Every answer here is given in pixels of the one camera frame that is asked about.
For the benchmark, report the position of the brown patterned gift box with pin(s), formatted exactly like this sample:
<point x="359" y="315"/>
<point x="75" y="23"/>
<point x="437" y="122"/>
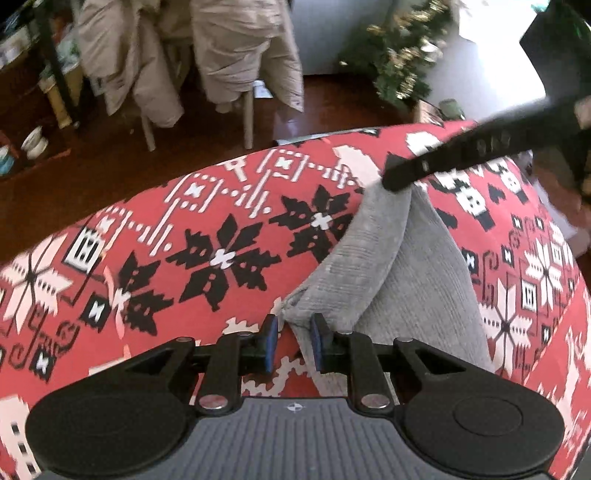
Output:
<point x="427" y="114"/>

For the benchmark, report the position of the grey knitted sweater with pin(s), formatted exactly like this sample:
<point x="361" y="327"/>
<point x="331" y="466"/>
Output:
<point x="415" y="286"/>

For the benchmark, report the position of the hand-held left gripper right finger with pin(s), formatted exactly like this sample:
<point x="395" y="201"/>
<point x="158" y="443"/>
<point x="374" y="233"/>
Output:
<point x="317" y="344"/>

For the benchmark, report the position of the blue white bowl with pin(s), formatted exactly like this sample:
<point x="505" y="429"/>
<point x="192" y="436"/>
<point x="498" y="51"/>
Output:
<point x="6" y="160"/>

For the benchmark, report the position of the beige padded jacket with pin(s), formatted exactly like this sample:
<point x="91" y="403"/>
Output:
<point x="231" y="50"/>

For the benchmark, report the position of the green wrapped gift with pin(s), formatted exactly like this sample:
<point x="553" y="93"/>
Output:
<point x="450" y="110"/>

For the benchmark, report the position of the small decorated christmas tree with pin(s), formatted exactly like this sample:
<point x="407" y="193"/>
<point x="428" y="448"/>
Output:
<point x="401" y="55"/>

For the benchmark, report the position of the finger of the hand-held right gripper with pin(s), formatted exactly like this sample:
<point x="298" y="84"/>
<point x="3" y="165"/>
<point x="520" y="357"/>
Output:
<point x="461" y="152"/>

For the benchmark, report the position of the red patterned blanket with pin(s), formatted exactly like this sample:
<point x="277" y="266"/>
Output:
<point x="184" y="277"/>

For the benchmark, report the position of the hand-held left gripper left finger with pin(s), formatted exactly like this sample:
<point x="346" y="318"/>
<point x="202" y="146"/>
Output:
<point x="271" y="344"/>

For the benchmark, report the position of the white ceramic pot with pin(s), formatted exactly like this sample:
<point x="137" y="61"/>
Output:
<point x="34" y="144"/>

